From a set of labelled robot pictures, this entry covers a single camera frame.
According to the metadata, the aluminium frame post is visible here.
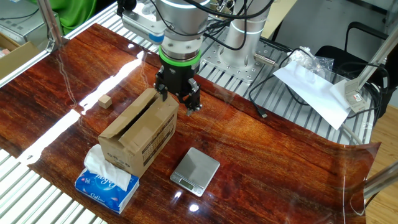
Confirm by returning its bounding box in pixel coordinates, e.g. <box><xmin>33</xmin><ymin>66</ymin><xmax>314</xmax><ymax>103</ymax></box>
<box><xmin>363</xmin><ymin>160</ymin><xmax>398</xmax><ymax>200</ymax></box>
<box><xmin>36</xmin><ymin>0</ymin><xmax>65</xmax><ymax>52</ymax></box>

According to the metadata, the beige desk panel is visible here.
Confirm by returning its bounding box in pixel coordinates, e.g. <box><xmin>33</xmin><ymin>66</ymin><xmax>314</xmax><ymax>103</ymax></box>
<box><xmin>261</xmin><ymin>0</ymin><xmax>298</xmax><ymax>40</ymax></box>

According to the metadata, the aluminium stand post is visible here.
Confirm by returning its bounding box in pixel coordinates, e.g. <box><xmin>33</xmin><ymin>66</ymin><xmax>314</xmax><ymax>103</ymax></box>
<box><xmin>357</xmin><ymin>26</ymin><xmax>398</xmax><ymax>91</ymax></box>

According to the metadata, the black USB cable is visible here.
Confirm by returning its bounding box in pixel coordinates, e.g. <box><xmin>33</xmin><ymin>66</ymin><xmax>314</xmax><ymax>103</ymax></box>
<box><xmin>248</xmin><ymin>47</ymin><xmax>312</xmax><ymax>119</ymax></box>

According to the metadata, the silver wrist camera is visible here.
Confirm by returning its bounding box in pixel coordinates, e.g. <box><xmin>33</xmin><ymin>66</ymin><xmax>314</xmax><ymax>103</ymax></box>
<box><xmin>121</xmin><ymin>9</ymin><xmax>165</xmax><ymax>44</ymax></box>

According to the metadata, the white labelled device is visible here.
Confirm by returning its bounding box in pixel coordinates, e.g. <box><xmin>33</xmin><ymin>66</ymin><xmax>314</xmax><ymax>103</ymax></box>
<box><xmin>343</xmin><ymin>79</ymin><xmax>369</xmax><ymax>113</ymax></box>

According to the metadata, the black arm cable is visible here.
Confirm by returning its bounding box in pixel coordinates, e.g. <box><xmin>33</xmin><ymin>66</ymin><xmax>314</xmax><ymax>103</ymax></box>
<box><xmin>116</xmin><ymin>0</ymin><xmax>275</xmax><ymax>52</ymax></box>

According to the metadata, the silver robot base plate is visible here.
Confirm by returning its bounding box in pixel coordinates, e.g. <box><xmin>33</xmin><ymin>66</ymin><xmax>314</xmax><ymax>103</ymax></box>
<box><xmin>200</xmin><ymin>29</ymin><xmax>293</xmax><ymax>84</ymax></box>

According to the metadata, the beige cable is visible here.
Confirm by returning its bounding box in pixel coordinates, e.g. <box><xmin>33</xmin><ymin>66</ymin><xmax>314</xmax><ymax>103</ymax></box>
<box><xmin>340</xmin><ymin>123</ymin><xmax>364</xmax><ymax>146</ymax></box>

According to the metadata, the small wooden cube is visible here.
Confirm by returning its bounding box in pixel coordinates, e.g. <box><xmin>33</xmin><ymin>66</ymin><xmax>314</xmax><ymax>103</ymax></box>
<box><xmin>98</xmin><ymin>94</ymin><xmax>113</xmax><ymax>110</ymax></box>

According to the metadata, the clear plastic bag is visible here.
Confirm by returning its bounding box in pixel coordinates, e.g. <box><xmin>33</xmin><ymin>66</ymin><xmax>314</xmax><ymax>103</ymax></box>
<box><xmin>285</xmin><ymin>46</ymin><xmax>335</xmax><ymax>80</ymax></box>

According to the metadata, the black office chair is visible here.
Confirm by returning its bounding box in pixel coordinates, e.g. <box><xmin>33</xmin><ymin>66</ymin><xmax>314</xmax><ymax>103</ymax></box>
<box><xmin>313</xmin><ymin>21</ymin><xmax>398</xmax><ymax>119</ymax></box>

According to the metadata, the silver digital scale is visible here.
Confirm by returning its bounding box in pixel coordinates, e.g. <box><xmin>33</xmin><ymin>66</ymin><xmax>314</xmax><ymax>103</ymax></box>
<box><xmin>169</xmin><ymin>147</ymin><xmax>221</xmax><ymax>198</ymax></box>

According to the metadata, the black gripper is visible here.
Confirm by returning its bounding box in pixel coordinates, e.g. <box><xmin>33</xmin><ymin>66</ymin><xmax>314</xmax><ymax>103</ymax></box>
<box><xmin>153</xmin><ymin>60</ymin><xmax>203</xmax><ymax>116</ymax></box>

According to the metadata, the wood grain table mat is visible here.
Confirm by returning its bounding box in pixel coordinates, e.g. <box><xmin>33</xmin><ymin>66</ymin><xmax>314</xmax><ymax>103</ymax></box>
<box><xmin>0</xmin><ymin>23</ymin><xmax>382</xmax><ymax>224</ymax></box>

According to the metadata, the person in green shirt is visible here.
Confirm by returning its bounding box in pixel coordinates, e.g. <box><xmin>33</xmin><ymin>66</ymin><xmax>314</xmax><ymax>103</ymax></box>
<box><xmin>29</xmin><ymin>0</ymin><xmax>99</xmax><ymax>35</ymax></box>

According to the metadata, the black cable bundle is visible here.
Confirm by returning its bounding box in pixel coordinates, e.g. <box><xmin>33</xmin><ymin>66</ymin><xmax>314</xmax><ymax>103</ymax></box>
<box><xmin>334</xmin><ymin>60</ymin><xmax>391</xmax><ymax>121</ymax></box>

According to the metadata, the white tissue sheet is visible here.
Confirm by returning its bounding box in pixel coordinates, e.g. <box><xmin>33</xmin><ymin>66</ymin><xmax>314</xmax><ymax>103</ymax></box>
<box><xmin>83</xmin><ymin>143</ymin><xmax>132</xmax><ymax>192</ymax></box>

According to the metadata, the grey computer case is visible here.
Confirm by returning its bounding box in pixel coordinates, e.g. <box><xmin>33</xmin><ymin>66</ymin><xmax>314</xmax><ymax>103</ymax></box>
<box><xmin>0</xmin><ymin>0</ymin><xmax>60</xmax><ymax>46</ymax></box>

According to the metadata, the blue tissue pack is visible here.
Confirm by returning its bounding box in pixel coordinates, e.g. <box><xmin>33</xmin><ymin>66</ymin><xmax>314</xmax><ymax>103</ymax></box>
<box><xmin>74</xmin><ymin>167</ymin><xmax>140</xmax><ymax>215</ymax></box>

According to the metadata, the white paper sheet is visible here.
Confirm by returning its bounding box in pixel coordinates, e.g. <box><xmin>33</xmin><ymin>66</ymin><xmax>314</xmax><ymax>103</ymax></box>
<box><xmin>272</xmin><ymin>60</ymin><xmax>352</xmax><ymax>131</ymax></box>

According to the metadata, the cardboard storage box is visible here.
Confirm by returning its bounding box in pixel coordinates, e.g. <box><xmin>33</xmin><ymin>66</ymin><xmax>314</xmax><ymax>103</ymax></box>
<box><xmin>0</xmin><ymin>32</ymin><xmax>41</xmax><ymax>80</ymax></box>

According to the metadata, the brown cardboard box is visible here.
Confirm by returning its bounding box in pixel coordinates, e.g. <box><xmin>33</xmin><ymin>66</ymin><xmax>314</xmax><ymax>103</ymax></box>
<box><xmin>98</xmin><ymin>88</ymin><xmax>180</xmax><ymax>179</ymax></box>

